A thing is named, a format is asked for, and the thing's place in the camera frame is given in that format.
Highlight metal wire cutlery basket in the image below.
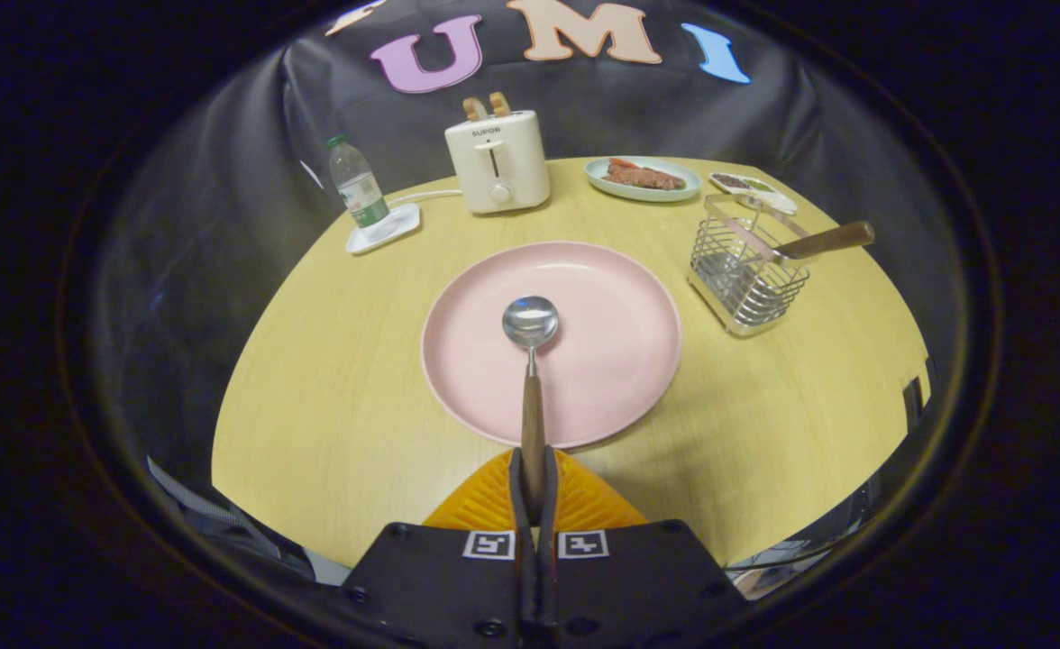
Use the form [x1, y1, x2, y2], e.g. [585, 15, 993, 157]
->
[686, 193, 812, 338]

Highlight wooden handled metal fork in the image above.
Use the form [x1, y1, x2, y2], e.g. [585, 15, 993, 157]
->
[746, 221, 876, 271]

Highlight pale green plate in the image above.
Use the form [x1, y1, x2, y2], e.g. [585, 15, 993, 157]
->
[583, 156, 703, 203]

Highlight clear plastic water bottle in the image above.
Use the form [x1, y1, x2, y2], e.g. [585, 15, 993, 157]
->
[326, 134, 391, 229]

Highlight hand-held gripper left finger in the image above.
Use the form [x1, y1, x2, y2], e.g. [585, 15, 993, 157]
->
[341, 448, 535, 648]

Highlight brown meat steak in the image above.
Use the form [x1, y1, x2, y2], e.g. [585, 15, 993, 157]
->
[602, 164, 686, 191]

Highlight white square coaster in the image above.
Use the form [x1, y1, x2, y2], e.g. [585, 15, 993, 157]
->
[346, 203, 422, 256]

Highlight pink round plate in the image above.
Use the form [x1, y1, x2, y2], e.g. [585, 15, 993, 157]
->
[420, 241, 683, 450]

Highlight wooden handled metal spoon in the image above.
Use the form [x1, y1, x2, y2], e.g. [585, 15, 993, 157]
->
[502, 296, 560, 524]

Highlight white sectioned seasoning dish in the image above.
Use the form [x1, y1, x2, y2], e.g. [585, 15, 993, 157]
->
[708, 171, 800, 217]

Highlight cream white toaster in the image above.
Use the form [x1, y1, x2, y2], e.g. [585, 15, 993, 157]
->
[444, 110, 552, 215]

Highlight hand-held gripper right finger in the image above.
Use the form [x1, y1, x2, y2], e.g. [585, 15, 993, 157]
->
[539, 448, 749, 648]

